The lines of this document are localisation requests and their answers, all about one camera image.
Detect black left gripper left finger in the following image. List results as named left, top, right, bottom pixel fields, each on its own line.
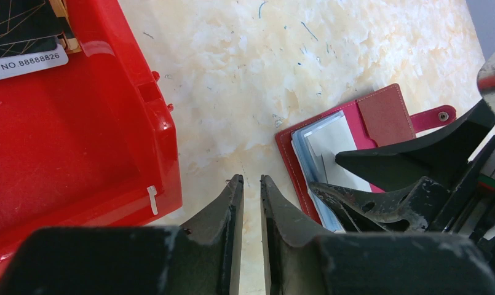
left=0, top=175, right=244, bottom=294

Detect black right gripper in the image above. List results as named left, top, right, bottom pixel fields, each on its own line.
left=311, top=52, right=495, bottom=245

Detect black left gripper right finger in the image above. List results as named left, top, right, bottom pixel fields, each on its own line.
left=260, top=175, right=495, bottom=294

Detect red leather card holder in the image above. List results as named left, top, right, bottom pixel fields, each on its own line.
left=275, top=84, right=457, bottom=233

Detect black card with gold lines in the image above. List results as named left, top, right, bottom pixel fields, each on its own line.
left=0, top=1, right=63, bottom=58

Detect red plastic bin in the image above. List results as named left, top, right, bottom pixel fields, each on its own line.
left=0, top=1, right=183, bottom=277

